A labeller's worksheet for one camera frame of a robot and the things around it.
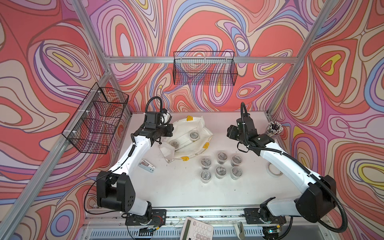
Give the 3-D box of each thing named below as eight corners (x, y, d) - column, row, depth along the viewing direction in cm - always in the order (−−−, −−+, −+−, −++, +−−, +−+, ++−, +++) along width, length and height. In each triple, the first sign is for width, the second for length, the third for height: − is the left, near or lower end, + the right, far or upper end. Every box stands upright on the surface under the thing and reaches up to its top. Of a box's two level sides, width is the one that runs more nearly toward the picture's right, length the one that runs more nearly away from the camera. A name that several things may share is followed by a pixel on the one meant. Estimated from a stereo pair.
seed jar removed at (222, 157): (217, 164, 94) (218, 159, 89) (216, 155, 97) (217, 151, 93) (226, 164, 94) (228, 159, 89) (225, 155, 97) (227, 151, 93)
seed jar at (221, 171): (215, 179, 87) (216, 175, 83) (214, 169, 91) (215, 165, 87) (225, 179, 87) (227, 175, 83) (224, 169, 91) (226, 165, 87)
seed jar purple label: (201, 170, 91) (201, 165, 87) (200, 161, 95) (201, 157, 90) (210, 170, 91) (211, 165, 87) (210, 161, 95) (210, 157, 90)
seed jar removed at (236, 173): (230, 179, 87) (232, 176, 83) (228, 170, 91) (230, 166, 87) (241, 179, 87) (243, 176, 83) (239, 170, 91) (241, 166, 87)
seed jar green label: (200, 183, 86) (200, 180, 81) (200, 173, 90) (200, 169, 85) (211, 183, 86) (212, 180, 81) (210, 173, 90) (211, 169, 85)
